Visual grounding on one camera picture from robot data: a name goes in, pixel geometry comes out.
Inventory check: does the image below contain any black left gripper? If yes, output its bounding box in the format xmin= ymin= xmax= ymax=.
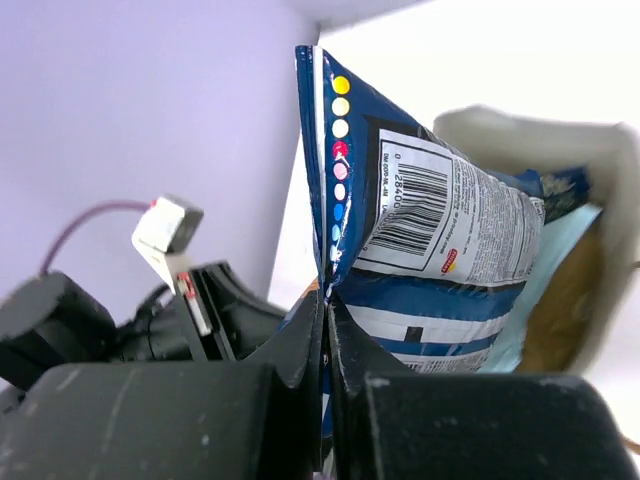
xmin=124 ymin=262 xmax=286 ymax=361

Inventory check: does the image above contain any light blue snack bag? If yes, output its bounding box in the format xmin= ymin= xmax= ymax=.
xmin=478 ymin=204 xmax=602 ymax=374

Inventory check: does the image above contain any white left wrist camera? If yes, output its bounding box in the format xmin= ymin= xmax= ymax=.
xmin=131 ymin=195 xmax=204 ymax=294

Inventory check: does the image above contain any blue white snack bag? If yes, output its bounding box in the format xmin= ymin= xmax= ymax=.
xmin=515 ymin=167 xmax=591 ymax=223
xmin=295 ymin=45 xmax=545 ymax=479

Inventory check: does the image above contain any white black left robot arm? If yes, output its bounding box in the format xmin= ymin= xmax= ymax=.
xmin=1 ymin=262 xmax=285 ymax=392

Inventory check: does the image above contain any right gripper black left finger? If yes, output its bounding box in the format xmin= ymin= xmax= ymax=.
xmin=1 ymin=292 xmax=324 ymax=479

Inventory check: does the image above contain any brown paper bag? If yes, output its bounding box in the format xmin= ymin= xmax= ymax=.
xmin=432 ymin=104 xmax=640 ymax=451

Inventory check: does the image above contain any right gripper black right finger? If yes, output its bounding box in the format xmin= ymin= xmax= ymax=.
xmin=325 ymin=302 xmax=637 ymax=479

